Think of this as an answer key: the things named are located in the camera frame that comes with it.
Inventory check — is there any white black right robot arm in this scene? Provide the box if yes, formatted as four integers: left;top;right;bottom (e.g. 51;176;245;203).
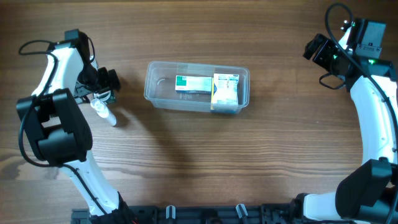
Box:
291;19;397;223

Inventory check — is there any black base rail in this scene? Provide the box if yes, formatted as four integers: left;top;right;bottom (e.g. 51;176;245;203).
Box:
70;203;348;224

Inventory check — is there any blue yellow VapoDrops box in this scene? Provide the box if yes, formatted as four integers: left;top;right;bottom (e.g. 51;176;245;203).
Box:
210;78;239;114

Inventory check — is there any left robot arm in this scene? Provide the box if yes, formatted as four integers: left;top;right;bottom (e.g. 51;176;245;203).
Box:
16;29;139;223

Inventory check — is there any clear plastic container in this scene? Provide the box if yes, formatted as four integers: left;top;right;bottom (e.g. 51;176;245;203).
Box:
144;61;250;114

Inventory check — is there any white green medicine box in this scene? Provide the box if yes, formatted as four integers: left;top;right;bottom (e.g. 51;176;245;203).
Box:
175;75;212;94

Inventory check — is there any white bottle clear cap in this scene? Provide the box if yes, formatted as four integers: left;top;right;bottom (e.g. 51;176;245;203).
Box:
90;98;117;126

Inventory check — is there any white blue medicine box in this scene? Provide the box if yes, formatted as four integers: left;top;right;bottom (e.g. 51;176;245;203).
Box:
211;73;239;106

